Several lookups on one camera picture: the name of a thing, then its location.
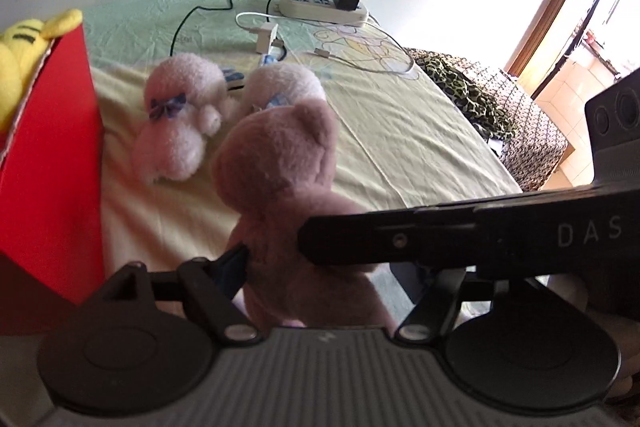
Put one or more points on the leopard print cloth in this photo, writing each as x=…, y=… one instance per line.
x=476, y=105

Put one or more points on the brown plush bear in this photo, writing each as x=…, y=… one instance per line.
x=275, y=168

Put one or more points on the red cardboard box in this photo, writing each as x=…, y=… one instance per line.
x=51, y=240

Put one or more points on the white plush bunny purple bow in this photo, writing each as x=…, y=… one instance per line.
x=186, y=101

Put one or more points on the white usb charger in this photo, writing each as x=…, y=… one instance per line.
x=266, y=34

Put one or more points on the patterned brown cushion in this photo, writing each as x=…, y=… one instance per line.
x=538, y=146

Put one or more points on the white power strip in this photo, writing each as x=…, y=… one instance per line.
x=323, y=11

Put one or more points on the yellow tiger plush toy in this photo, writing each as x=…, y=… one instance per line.
x=23, y=45

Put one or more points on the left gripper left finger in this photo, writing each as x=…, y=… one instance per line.
x=209, y=287

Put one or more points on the yellow green cartoon bedsheet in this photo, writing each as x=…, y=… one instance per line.
x=402, y=142

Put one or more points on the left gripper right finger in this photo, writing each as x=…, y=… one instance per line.
x=434, y=294

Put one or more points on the beige plush bunny plaid ears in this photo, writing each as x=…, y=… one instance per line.
x=273, y=85

